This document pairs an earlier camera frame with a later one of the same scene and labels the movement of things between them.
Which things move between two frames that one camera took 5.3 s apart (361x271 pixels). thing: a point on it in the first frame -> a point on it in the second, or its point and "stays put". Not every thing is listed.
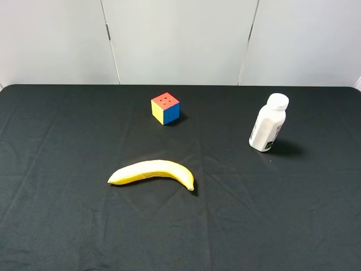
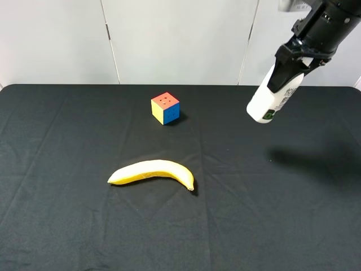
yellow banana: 157,167 stays put
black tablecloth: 295,207 stays put
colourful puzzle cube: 166,108 stays put
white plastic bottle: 269,122 -> 264,103
